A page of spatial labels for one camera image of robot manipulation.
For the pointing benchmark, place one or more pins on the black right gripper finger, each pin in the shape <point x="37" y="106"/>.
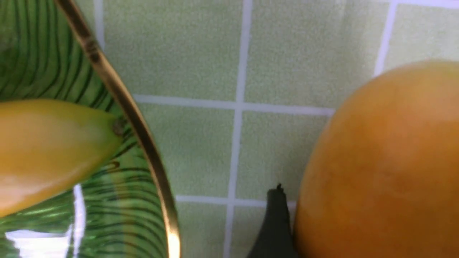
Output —
<point x="274" y="239"/>

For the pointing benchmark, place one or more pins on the orange yellow mango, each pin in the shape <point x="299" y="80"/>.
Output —
<point x="382" y="180"/>

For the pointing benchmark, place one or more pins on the yellow banana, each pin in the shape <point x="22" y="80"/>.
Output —
<point x="48" y="146"/>

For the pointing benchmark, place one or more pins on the green leaf-shaped glass plate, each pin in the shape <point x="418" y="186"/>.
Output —
<point x="123" y="210"/>

